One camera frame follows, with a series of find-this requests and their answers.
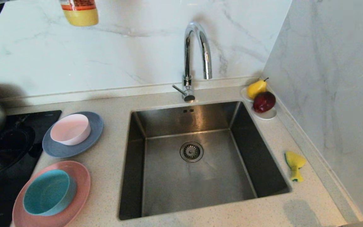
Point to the small white fruit dish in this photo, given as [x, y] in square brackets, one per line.
[266, 115]

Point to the yellow orange dish soap bottle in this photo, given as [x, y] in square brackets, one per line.
[80, 14]

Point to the teal bowl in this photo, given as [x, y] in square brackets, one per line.
[47, 192]

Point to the yellow pear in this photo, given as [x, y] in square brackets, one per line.
[256, 89]

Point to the black induction cooktop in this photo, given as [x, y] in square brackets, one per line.
[43, 123]

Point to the dark red apple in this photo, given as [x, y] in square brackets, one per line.
[263, 102]

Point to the round metal sink strainer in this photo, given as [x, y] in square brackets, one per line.
[191, 151]

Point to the stainless steel sink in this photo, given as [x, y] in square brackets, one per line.
[169, 176]

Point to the pink plate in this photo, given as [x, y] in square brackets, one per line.
[82, 183]

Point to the blue grey plate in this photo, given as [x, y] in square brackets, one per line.
[93, 126]

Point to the chrome gooseneck faucet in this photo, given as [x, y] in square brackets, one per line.
[187, 56]

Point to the pink bowl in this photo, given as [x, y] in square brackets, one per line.
[69, 129]

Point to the yellow green sponge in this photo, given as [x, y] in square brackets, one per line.
[295, 160]

